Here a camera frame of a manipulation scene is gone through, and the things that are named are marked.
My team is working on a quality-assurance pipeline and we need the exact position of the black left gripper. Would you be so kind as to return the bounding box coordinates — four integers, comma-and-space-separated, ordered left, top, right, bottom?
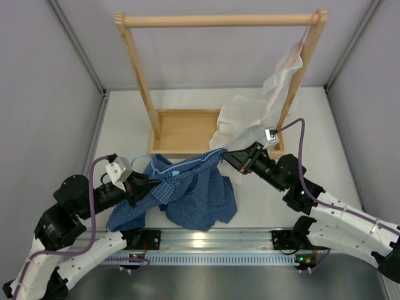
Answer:
78, 171, 162, 220

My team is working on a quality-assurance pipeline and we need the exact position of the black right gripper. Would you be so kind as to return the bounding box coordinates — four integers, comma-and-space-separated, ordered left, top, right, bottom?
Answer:
222, 141, 286, 192

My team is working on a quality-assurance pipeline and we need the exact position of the blue wire hanger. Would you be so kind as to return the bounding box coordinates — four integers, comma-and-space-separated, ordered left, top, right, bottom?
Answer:
131, 148, 227, 178

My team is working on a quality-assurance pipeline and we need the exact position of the blue checked shirt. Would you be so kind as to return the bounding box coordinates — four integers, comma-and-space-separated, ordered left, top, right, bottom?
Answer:
107, 154, 238, 232

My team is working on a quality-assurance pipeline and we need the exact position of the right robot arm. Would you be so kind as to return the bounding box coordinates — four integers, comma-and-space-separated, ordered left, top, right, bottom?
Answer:
222, 142, 399, 283

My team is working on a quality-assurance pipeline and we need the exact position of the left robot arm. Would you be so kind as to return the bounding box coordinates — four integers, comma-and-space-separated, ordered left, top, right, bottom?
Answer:
2, 172, 160, 299

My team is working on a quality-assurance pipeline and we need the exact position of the white shirt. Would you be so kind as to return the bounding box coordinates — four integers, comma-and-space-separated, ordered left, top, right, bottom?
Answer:
209, 43, 303, 151

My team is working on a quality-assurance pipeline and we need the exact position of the wooden clothes rack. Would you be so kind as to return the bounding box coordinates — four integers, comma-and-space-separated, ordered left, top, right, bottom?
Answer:
115, 9, 328, 158

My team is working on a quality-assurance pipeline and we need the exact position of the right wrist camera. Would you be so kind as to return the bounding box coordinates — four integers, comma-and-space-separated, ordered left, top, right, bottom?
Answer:
263, 127, 279, 150

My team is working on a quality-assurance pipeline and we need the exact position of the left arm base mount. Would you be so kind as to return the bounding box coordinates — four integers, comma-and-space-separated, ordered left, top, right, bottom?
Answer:
121, 228, 161, 263

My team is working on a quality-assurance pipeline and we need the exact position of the grey slotted cable duct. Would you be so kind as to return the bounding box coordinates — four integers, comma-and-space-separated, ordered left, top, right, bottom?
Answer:
99, 253, 316, 265

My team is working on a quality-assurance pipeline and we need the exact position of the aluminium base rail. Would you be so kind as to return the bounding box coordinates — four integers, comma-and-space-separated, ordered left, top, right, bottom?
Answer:
77, 227, 385, 253

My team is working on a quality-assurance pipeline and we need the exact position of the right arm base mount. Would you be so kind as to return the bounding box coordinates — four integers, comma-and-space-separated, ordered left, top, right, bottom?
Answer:
271, 216, 316, 251

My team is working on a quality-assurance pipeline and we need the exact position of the pink wire hanger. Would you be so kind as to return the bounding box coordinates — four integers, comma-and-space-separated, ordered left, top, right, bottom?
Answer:
289, 11, 317, 68

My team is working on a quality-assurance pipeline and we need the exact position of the aluminium frame post left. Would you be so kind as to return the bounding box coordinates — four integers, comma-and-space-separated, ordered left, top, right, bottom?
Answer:
46, 0, 109, 94

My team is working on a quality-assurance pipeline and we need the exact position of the aluminium frame post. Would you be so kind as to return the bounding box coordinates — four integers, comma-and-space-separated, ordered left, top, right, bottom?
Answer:
324, 0, 384, 94
46, 0, 109, 94

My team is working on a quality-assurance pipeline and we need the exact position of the aluminium frame post right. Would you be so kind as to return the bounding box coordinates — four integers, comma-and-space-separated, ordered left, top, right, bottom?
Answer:
324, 0, 384, 94

